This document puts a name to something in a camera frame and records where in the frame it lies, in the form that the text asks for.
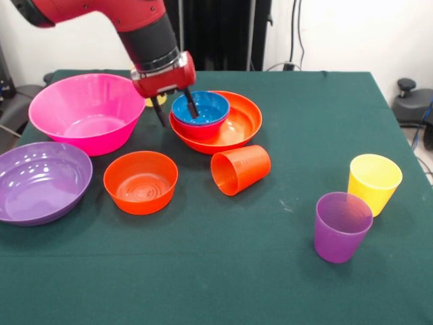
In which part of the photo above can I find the bright yellow cup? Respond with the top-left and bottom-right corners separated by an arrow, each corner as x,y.
347,153 -> 404,218

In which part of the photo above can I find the tangle of floor cables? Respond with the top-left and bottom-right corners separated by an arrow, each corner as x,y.
409,97 -> 433,177

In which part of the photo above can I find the black pedestal foot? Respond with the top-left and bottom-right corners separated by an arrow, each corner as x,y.
392,77 -> 433,127
0,84 -> 47,143

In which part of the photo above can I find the small orange bowl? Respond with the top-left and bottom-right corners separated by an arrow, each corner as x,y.
103,150 -> 179,216

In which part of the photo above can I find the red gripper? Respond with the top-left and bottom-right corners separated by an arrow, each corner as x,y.
131,50 -> 200,129

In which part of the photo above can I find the black hanging cable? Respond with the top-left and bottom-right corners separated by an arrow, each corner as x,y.
290,0 -> 307,70

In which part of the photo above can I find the purple bowl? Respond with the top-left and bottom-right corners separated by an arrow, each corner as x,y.
0,141 -> 94,227

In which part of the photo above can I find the orange cup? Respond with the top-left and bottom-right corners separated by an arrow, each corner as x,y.
210,144 -> 272,196

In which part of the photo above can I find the large pink bowl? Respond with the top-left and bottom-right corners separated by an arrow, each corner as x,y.
28,72 -> 147,157

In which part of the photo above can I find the purple cup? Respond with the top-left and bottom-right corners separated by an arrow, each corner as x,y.
313,192 -> 374,264

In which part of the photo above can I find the dark green tablecloth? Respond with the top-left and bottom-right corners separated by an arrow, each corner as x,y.
0,69 -> 433,325

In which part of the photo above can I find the small blue bowl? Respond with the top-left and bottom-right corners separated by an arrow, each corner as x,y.
170,90 -> 231,127

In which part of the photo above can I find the large orange bowl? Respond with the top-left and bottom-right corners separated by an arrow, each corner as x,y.
168,90 -> 263,155

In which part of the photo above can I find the pale yellow cup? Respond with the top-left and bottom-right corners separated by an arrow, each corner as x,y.
145,94 -> 167,108

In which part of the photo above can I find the small pink-red bowl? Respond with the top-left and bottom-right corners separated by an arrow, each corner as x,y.
171,111 -> 231,141

